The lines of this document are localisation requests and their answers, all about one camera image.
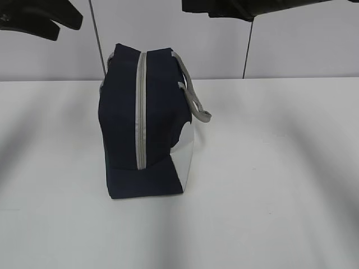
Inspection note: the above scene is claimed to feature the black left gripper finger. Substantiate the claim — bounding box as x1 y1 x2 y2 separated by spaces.
1 13 60 41
48 0 83 30

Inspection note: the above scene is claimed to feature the navy blue lunch bag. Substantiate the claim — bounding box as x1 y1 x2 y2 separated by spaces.
98 44 211 199

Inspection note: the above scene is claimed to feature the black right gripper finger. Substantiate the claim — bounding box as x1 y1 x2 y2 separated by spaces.
181 0 270 22

